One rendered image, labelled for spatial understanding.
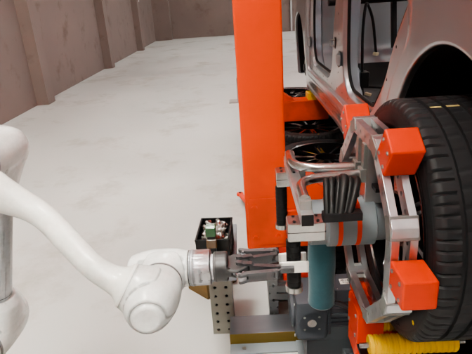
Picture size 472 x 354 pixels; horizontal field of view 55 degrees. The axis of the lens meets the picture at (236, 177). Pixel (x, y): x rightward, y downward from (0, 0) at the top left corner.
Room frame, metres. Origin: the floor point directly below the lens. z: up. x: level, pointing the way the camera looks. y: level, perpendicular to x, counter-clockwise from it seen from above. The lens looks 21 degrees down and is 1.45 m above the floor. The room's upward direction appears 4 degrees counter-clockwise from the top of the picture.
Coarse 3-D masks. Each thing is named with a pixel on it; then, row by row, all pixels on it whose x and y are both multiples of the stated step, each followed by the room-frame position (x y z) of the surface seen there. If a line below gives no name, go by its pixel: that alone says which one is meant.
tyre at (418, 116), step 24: (432, 96) 1.19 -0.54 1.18; (456, 96) 1.15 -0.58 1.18; (384, 120) 1.22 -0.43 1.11; (408, 120) 1.05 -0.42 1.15; (432, 120) 1.02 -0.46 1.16; (456, 120) 1.01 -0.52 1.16; (432, 144) 0.95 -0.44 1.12; (456, 144) 0.94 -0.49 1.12; (432, 168) 0.91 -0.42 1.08; (456, 168) 0.90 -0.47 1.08; (432, 192) 0.88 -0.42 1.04; (456, 192) 0.87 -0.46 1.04; (432, 216) 0.86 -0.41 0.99; (456, 216) 0.84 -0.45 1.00; (432, 240) 0.85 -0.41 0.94; (456, 240) 0.82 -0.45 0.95; (432, 264) 0.84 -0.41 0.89; (456, 264) 0.81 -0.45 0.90; (456, 288) 0.80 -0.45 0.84; (432, 312) 0.82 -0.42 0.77; (456, 312) 0.82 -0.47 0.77; (408, 336) 0.93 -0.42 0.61; (432, 336) 0.86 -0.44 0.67; (456, 336) 0.88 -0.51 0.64
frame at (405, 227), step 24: (360, 120) 1.20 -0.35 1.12; (384, 192) 0.93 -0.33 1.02; (408, 192) 0.92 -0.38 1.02; (384, 216) 0.91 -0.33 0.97; (408, 216) 0.88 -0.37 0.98; (408, 240) 0.86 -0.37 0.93; (360, 264) 1.25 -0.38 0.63; (384, 264) 0.90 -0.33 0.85; (360, 288) 1.13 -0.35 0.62; (384, 288) 0.89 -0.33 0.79; (384, 312) 0.88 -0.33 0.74; (408, 312) 0.86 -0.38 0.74
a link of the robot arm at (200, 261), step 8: (192, 256) 0.96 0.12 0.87; (200, 256) 0.96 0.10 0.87; (208, 256) 0.96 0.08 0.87; (192, 264) 0.95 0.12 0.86; (200, 264) 0.95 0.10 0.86; (208, 264) 0.94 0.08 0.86; (192, 272) 0.94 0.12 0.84; (200, 272) 0.94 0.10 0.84; (208, 272) 0.94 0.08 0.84; (192, 280) 0.94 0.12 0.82; (200, 280) 0.94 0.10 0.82; (208, 280) 0.94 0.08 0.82
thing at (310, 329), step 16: (304, 288) 1.45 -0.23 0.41; (336, 288) 1.40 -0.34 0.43; (304, 304) 1.36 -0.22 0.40; (304, 320) 1.36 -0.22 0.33; (320, 320) 1.36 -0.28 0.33; (336, 320) 1.38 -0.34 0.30; (304, 336) 1.36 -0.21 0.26; (320, 336) 1.36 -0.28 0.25; (336, 336) 1.52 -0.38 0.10; (304, 352) 1.45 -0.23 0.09; (320, 352) 1.45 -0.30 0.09; (336, 352) 1.45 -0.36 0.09
